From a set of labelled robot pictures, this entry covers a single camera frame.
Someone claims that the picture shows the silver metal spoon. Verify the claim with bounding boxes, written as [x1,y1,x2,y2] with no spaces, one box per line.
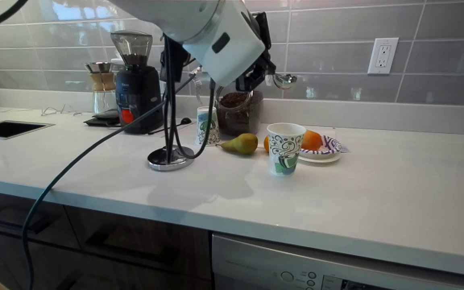
[271,71,300,91]

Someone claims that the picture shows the white dishwasher front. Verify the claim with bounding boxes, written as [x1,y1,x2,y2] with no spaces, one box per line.
[211,233,464,290]

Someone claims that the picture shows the black cord with round plug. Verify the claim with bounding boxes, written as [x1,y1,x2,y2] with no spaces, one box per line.
[148,117,193,136]

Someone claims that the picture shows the dark rectangular countertop recess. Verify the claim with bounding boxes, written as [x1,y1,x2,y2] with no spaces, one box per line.
[0,120,48,141]

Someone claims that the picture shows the dark wood cabinet drawers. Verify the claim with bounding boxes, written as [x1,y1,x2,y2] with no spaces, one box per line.
[0,187,214,290]

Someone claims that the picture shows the striped paper plate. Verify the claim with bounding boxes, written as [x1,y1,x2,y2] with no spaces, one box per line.
[296,134,349,166]

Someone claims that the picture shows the glass pour-over carafe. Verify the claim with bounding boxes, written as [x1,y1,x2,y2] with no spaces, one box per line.
[85,60,119,118]

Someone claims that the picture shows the blue-grey cable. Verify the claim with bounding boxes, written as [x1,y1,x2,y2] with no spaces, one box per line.
[21,68,203,290]

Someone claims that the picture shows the upside-down patterned paper cup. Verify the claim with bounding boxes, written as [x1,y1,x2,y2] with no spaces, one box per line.
[195,105,222,149]

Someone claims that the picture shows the black flat scale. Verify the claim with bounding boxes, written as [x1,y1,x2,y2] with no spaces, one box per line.
[84,110,124,129]

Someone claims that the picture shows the black coffee grinder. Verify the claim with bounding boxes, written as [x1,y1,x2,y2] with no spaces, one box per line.
[109,31,166,137]

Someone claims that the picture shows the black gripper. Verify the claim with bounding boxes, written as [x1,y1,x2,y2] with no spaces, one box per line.
[250,12,283,86]

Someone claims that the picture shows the glass jar of coffee beans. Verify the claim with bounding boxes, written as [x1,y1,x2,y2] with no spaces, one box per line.
[213,86,264,139]

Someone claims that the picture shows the white wall outlet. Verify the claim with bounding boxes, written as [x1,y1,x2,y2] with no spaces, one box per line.
[366,36,401,78]

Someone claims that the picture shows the green pear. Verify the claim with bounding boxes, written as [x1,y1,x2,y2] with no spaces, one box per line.
[221,133,259,158]

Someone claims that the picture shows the silver round jar lid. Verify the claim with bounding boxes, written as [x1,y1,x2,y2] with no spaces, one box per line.
[145,144,196,175]

